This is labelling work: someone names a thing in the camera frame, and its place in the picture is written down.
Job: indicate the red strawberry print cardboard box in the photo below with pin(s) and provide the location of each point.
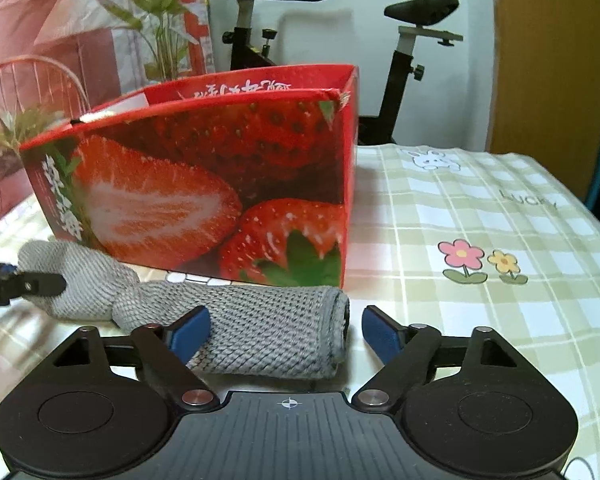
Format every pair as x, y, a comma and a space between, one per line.
205, 170

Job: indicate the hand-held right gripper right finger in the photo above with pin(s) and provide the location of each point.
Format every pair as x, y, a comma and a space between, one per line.
380, 335

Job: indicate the pink printed backdrop cloth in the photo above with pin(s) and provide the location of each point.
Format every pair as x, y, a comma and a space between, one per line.
55, 35

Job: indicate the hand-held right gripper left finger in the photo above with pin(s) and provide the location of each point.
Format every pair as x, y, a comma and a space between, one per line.
192, 332

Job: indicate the grey knitted cloth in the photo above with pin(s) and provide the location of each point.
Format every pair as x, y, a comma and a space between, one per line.
270, 320

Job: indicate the green checked printed tablecloth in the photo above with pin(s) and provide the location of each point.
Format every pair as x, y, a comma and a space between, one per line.
455, 210

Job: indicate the black exercise bike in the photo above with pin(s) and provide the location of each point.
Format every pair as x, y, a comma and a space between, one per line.
405, 60

